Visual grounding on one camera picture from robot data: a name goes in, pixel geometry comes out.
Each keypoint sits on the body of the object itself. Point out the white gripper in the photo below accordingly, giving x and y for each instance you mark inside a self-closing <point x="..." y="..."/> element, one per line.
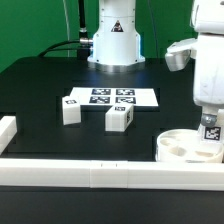
<point x="208" y="87"/>

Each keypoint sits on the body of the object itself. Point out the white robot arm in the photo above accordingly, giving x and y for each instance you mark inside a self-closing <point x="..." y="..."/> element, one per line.
<point x="117" y="48"/>

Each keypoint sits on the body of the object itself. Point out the white marker sheet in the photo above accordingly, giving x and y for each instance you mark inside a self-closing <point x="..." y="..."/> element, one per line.
<point x="109" y="96"/>

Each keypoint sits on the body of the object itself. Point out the black cable connector block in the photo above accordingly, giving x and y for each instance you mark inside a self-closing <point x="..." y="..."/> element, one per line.
<point x="83" y="53"/>

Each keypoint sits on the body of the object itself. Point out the white front fence wall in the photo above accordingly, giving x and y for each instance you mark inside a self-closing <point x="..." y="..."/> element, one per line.
<point x="111" y="174"/>

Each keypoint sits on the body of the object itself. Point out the white fence wall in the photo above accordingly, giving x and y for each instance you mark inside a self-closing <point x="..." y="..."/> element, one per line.
<point x="111" y="174"/>
<point x="8" y="129"/>

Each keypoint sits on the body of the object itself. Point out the white left fence wall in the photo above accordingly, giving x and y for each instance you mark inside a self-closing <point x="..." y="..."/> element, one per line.
<point x="8" y="129"/>

